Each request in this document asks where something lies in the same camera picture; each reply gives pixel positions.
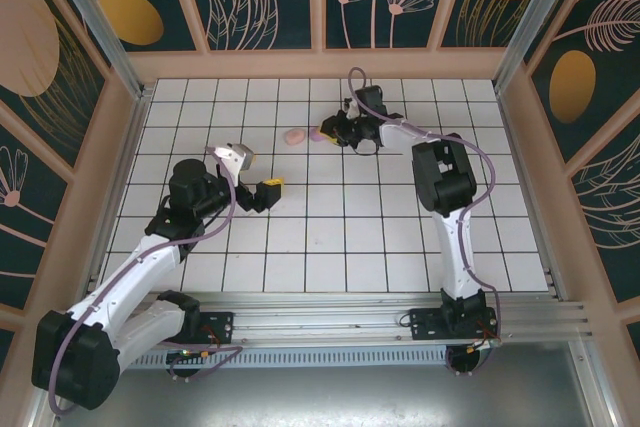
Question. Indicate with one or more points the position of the pink earbud charging case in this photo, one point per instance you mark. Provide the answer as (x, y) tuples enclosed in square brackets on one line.
[(295, 136)]

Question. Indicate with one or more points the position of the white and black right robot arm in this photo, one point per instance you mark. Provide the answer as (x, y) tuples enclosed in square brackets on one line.
[(455, 247)]

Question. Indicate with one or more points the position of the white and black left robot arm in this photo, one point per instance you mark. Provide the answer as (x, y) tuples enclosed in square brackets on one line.
[(130, 277)]

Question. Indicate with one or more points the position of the grey metal base panel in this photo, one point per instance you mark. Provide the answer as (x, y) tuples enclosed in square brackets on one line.
[(325, 397)]

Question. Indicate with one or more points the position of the aluminium side rail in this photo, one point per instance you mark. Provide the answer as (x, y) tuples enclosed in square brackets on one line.
[(536, 197), (114, 197)]

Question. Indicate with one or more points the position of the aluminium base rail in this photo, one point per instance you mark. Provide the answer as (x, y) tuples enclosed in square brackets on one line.
[(320, 322)]

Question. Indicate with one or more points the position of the aluminium frame post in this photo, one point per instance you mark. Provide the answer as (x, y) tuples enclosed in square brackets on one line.
[(531, 22), (100, 22)]

